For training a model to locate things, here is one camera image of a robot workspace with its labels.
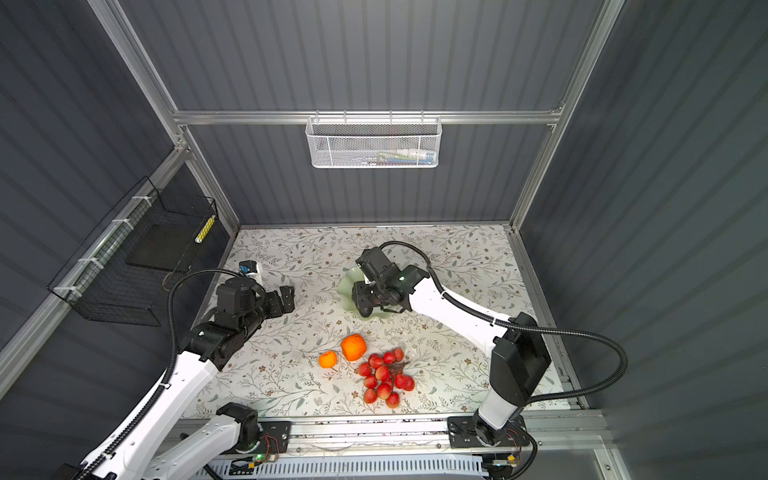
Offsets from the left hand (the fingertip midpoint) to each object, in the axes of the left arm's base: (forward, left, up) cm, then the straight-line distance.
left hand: (277, 291), depth 78 cm
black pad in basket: (+9, +28, +9) cm, 31 cm away
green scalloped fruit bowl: (+9, -16, -15) cm, 24 cm away
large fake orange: (-10, -19, -16) cm, 26 cm away
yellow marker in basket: (+15, +21, +7) cm, 27 cm away
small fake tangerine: (-12, -12, -16) cm, 24 cm away
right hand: (-1, -21, -3) cm, 22 cm away
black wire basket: (+4, +35, +9) cm, 36 cm away
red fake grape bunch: (-18, -27, -15) cm, 36 cm away
